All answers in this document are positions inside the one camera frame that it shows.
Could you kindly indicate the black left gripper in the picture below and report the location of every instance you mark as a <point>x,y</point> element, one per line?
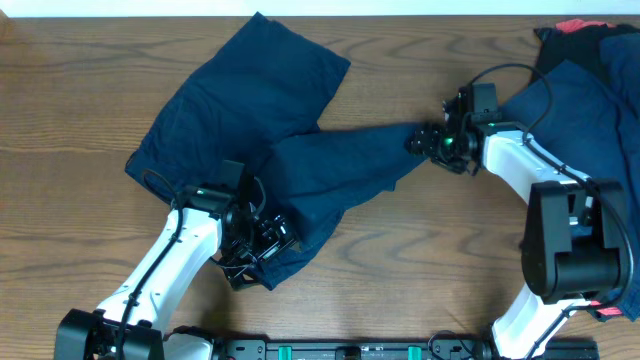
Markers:
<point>272,243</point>

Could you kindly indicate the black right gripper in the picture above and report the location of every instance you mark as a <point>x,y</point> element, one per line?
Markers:
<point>424,140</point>

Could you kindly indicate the dark blue shorts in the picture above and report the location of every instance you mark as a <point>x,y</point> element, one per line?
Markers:
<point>258,102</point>

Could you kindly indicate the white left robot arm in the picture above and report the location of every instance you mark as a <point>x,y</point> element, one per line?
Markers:
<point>132,323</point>

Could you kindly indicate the dark blue garment in pile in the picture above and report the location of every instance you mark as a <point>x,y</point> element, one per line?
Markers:
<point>584,129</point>

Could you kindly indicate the black garment in pile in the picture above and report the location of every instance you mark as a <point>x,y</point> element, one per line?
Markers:
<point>580,47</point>

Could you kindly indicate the red garment in pile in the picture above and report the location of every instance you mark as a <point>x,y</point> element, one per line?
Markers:
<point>574,25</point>

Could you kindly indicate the blue garment at right edge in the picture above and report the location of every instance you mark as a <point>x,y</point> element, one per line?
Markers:
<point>620,56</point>

